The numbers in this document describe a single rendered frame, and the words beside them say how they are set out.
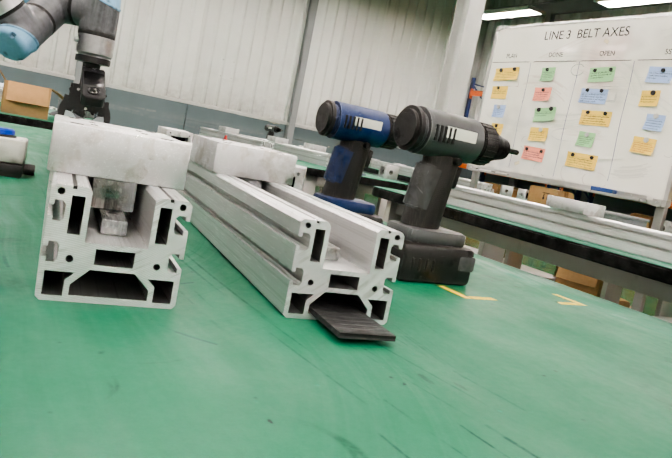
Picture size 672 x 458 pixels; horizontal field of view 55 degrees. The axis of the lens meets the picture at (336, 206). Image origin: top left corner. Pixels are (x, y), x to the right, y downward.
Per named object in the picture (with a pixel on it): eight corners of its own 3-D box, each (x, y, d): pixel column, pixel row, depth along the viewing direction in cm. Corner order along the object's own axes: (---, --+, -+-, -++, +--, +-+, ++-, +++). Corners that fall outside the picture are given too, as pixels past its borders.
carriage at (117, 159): (45, 178, 66) (55, 113, 65) (154, 194, 70) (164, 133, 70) (41, 203, 51) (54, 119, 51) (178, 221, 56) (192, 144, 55)
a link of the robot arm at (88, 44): (116, 40, 134) (75, 30, 131) (113, 62, 135) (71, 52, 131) (114, 42, 141) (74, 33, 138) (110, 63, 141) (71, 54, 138)
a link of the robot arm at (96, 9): (94, -14, 139) (130, -8, 138) (85, 36, 140) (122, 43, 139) (75, -25, 132) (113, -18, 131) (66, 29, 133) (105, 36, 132)
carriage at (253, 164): (185, 178, 96) (193, 133, 96) (255, 189, 101) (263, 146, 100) (208, 193, 82) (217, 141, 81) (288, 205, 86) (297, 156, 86)
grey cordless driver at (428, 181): (358, 265, 85) (392, 101, 83) (470, 275, 95) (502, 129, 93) (391, 281, 78) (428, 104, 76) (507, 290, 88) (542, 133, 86)
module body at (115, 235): (49, 171, 118) (56, 125, 117) (106, 179, 122) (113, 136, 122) (33, 299, 46) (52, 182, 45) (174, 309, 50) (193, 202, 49)
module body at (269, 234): (154, 187, 126) (161, 144, 125) (204, 194, 130) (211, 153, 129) (282, 317, 54) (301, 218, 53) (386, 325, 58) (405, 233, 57)
